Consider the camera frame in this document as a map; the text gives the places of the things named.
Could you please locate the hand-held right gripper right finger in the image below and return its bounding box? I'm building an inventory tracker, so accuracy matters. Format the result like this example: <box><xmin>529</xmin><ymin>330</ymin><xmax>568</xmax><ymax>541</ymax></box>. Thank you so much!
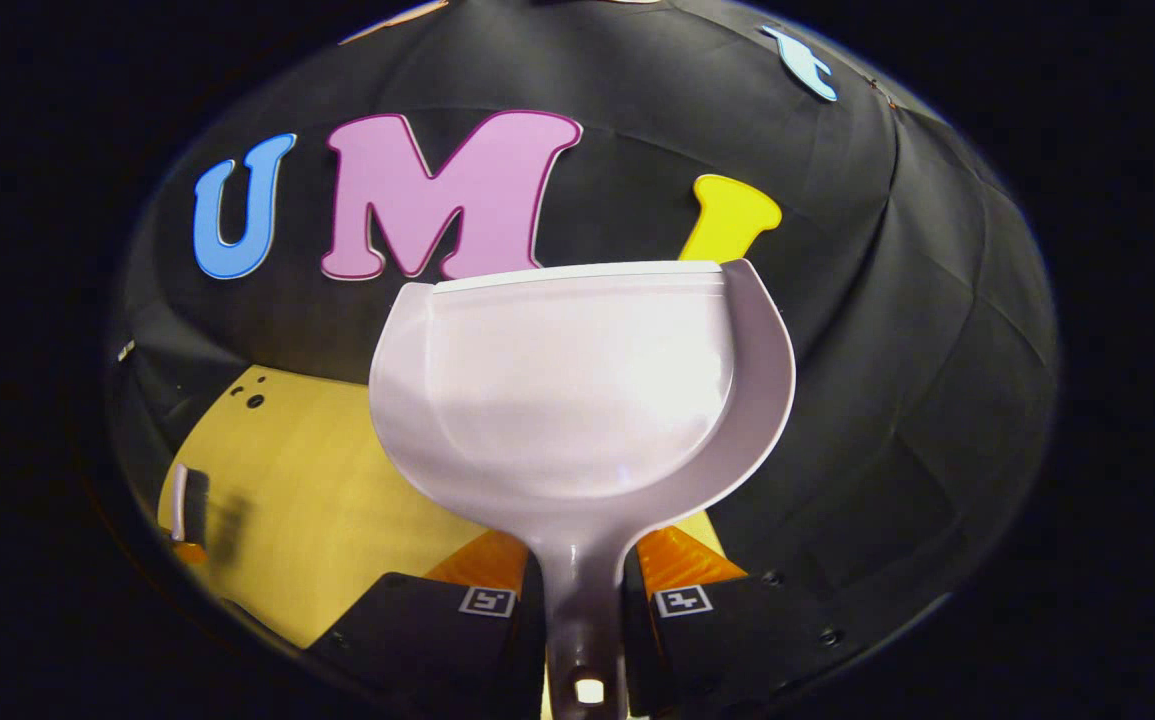
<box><xmin>622</xmin><ymin>525</ymin><xmax>848</xmax><ymax>716</ymax></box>

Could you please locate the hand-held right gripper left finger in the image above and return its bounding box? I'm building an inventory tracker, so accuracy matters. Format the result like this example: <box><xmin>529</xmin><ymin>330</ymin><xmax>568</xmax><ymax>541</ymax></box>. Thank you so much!
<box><xmin>307</xmin><ymin>528</ymin><xmax>550</xmax><ymax>720</ymax></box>

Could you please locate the small pink broom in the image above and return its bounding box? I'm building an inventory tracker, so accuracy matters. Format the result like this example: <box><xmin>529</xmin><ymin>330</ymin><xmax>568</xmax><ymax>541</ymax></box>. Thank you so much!
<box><xmin>169</xmin><ymin>463</ymin><xmax>211</xmax><ymax>544</ymax></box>

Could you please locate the pink dustpan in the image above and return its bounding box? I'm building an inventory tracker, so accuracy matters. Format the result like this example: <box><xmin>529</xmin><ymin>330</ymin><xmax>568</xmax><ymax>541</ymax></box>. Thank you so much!
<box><xmin>368</xmin><ymin>259</ymin><xmax>797</xmax><ymax>720</ymax></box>

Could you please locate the yellow wooden desktop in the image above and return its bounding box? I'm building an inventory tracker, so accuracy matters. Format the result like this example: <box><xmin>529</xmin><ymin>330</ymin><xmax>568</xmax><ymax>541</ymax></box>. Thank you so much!
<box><xmin>157</xmin><ymin>365</ymin><xmax>728</xmax><ymax>651</ymax></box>

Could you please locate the black backdrop cloth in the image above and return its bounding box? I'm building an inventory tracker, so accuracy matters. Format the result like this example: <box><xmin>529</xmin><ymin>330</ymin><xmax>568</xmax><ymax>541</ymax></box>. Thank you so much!
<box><xmin>107</xmin><ymin>0</ymin><xmax>1058</xmax><ymax>691</ymax></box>

